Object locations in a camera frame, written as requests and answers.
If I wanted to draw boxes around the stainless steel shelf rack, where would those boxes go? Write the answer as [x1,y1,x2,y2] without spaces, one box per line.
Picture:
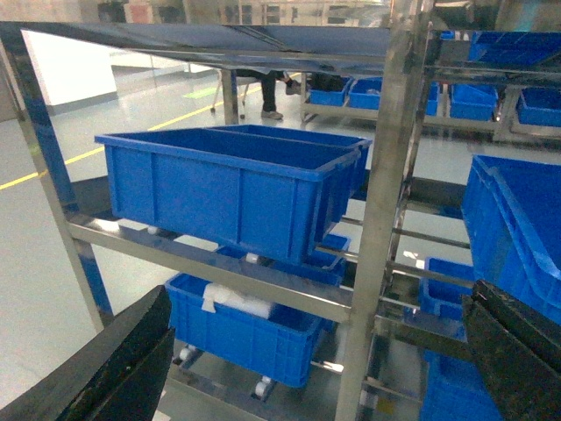
[1,1,560,420]

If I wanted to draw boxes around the background rack with blue bins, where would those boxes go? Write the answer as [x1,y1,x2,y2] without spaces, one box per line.
[300,29,561,141]

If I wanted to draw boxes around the blue bin lower layer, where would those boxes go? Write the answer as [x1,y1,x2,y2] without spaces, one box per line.
[165,274,324,388]

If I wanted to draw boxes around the large blue bin right shelf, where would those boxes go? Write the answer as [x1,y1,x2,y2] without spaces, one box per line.
[461,155,560,323]

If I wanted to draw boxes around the blue bin layer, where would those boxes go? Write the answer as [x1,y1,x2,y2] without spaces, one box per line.
[165,274,324,388]
[212,124,373,201]
[96,128,359,264]

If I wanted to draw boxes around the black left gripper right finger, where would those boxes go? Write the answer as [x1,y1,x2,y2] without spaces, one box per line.
[462,280,560,420]

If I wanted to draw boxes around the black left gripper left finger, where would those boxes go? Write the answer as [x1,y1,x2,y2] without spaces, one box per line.
[1,286,174,420]

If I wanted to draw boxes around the seated person legs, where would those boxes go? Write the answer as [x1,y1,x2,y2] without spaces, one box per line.
[236,69,302,121]

